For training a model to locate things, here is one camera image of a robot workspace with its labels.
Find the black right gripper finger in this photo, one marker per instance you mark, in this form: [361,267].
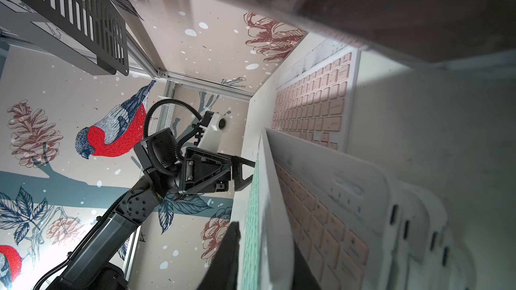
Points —
[303,279]

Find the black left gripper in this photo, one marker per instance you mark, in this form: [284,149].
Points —
[201,171]

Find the green keyboard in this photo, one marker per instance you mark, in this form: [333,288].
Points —
[266,260]

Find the pink keyboard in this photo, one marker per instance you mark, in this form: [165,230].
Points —
[314,98]
[446,266]
[344,212]

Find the pink keyboard back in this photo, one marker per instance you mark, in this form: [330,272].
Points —
[314,98]

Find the yellow keyboard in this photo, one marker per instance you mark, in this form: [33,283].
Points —
[412,240]

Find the white keyboard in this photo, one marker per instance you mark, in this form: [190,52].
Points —
[437,224]

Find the pink keyboard front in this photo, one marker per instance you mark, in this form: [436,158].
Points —
[446,266]

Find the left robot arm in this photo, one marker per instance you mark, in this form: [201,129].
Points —
[166,170]

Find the black hanging basket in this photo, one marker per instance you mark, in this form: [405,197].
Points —
[89,34]

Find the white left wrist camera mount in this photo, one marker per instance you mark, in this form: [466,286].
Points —
[213,126]

